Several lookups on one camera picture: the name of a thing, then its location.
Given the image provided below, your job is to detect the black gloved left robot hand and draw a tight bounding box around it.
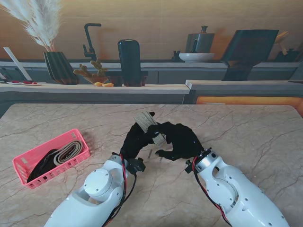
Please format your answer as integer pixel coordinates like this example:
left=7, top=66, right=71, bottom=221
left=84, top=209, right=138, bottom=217
left=120, top=111, right=157, bottom=161

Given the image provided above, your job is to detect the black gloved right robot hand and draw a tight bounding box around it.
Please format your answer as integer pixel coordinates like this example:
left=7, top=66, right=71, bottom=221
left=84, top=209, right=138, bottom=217
left=147, top=122, right=205, bottom=163

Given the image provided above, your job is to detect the pale grey braided belt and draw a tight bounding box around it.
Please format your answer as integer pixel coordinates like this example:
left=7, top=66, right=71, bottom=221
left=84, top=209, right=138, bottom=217
left=133, top=111, right=166, bottom=147

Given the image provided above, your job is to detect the pink plastic storage basket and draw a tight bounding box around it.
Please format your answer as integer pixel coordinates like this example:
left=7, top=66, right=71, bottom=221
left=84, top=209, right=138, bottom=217
left=12, top=129, right=91, bottom=190

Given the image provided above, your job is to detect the tan braided belt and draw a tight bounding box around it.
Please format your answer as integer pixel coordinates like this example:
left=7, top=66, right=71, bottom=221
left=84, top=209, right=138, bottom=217
left=52, top=140, right=84, bottom=166

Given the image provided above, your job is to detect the dark brown braided belt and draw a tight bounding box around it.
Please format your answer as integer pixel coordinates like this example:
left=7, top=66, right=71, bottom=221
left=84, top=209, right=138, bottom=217
left=27, top=148, right=59, bottom=183

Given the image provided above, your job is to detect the printed kitchen scene backdrop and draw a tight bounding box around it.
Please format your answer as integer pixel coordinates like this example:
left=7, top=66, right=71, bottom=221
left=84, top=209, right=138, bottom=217
left=0, top=0, right=303, bottom=105

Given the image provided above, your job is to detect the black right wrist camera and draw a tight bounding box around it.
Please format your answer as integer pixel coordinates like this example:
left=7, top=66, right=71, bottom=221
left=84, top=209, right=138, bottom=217
left=184, top=159, right=196, bottom=175

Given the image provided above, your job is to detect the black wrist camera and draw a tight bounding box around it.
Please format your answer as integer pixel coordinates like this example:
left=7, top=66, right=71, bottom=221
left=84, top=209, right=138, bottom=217
left=127, top=157, right=146, bottom=175
left=184, top=159, right=196, bottom=175

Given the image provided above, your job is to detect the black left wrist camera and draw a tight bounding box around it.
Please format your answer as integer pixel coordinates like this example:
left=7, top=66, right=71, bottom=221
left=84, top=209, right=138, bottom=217
left=127, top=157, right=146, bottom=175

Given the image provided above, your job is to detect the red black left arm cable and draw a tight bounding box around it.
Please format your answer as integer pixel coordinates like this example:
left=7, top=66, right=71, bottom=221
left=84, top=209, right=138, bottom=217
left=101, top=153, right=138, bottom=227

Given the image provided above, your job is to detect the red black arm cable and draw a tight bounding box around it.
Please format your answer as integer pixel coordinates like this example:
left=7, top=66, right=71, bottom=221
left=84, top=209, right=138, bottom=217
left=192, top=157, right=232, bottom=225
left=101, top=153, right=138, bottom=227

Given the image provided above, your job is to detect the red black right arm cable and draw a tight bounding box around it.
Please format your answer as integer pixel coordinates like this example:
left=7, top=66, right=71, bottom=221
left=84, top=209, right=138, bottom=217
left=192, top=157, right=232, bottom=225

